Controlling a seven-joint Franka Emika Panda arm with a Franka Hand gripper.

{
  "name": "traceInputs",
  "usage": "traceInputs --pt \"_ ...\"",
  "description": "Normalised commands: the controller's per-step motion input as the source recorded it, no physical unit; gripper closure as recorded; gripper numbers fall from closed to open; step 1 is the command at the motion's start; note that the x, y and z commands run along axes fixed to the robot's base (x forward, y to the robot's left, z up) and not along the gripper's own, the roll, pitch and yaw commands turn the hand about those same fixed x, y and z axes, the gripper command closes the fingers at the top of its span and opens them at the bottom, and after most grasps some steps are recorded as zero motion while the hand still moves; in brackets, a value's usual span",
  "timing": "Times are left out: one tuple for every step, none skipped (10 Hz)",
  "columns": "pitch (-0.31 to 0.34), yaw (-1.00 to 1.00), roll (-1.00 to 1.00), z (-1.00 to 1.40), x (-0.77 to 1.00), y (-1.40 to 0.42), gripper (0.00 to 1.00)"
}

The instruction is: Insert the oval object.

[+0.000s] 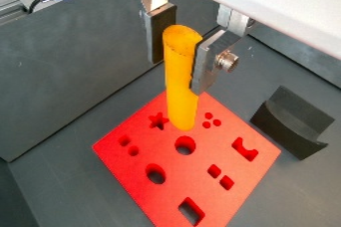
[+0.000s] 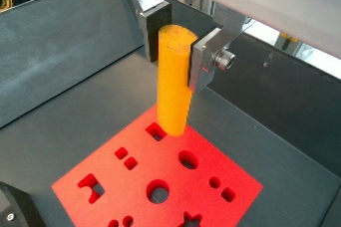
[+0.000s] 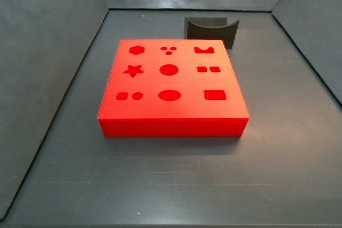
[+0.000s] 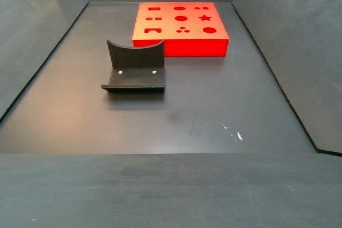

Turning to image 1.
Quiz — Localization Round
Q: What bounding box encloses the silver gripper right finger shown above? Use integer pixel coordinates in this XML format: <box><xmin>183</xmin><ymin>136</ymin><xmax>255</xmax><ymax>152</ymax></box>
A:
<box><xmin>188</xmin><ymin>5</ymin><xmax>255</xmax><ymax>96</ymax></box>

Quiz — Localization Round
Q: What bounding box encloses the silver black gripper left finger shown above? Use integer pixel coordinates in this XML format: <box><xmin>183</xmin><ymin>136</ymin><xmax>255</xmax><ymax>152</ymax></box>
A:
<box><xmin>140</xmin><ymin>0</ymin><xmax>176</xmax><ymax>64</ymax></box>

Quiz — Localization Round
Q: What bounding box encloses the yellow oval peg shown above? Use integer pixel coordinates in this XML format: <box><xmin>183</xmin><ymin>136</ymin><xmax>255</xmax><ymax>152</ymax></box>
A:
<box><xmin>163</xmin><ymin>25</ymin><xmax>202</xmax><ymax>130</ymax></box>

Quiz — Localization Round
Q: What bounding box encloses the grey upright panel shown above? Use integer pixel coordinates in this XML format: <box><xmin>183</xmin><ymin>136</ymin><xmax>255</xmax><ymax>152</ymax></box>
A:
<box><xmin>0</xmin><ymin>0</ymin><xmax>152</xmax><ymax>161</ymax></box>

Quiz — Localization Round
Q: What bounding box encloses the black curved block holder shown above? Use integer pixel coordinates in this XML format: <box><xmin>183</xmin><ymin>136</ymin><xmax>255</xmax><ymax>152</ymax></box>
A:
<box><xmin>250</xmin><ymin>86</ymin><xmax>334</xmax><ymax>160</ymax></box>

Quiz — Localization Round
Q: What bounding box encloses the red shape sorting board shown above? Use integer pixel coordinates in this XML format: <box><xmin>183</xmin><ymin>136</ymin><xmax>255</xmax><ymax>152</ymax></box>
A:
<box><xmin>93</xmin><ymin>94</ymin><xmax>281</xmax><ymax>227</ymax></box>

